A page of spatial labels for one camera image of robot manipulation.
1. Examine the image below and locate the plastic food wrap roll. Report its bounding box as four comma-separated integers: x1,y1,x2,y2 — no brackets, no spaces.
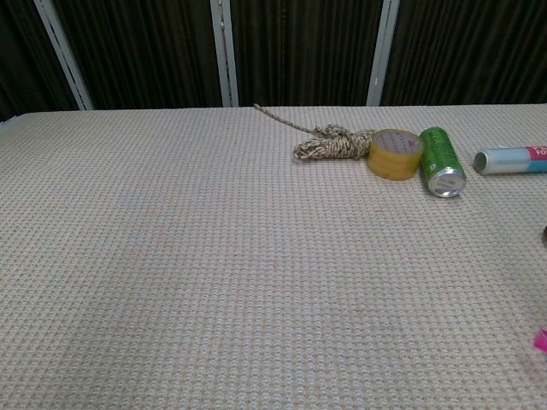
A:
473,144,547,176

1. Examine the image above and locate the green drink can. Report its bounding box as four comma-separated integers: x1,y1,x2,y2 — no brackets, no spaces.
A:
418,126,468,199

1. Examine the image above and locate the yellowish clear packing tape roll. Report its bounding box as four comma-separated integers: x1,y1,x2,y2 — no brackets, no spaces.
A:
368,128,426,182

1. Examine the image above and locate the beige woven tablecloth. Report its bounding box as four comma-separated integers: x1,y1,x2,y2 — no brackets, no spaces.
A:
0,102,547,410

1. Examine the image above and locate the grey metal partition post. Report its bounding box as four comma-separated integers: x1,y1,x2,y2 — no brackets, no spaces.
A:
32,0,95,111
366,0,402,107
209,0,239,108

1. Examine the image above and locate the brown white twisted rope bundle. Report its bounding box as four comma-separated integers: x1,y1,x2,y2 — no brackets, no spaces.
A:
253,103,377,162

